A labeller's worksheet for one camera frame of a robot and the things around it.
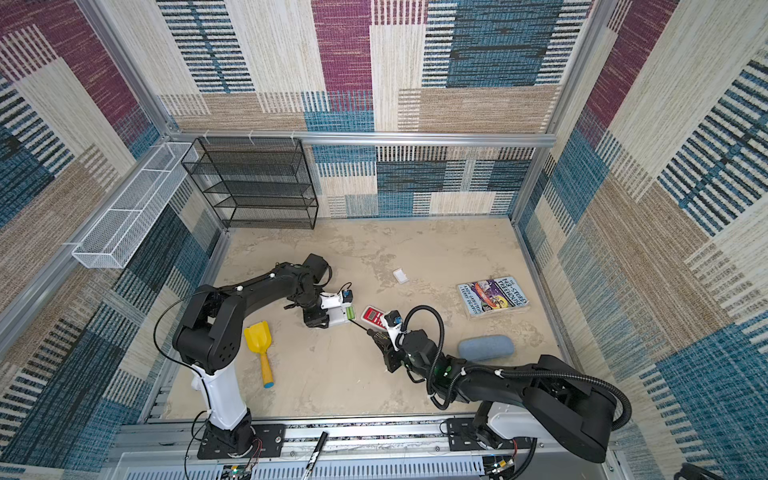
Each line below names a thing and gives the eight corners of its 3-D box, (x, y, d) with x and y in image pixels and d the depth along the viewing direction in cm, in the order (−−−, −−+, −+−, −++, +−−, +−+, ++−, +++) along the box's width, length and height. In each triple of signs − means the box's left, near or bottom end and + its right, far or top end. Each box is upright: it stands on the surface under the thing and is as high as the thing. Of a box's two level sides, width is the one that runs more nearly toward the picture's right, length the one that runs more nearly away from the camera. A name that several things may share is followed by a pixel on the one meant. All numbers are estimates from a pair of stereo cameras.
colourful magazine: (468, 318, 95) (470, 314, 93) (457, 289, 102) (458, 284, 100) (527, 308, 97) (530, 303, 95) (512, 280, 104) (515, 275, 102)
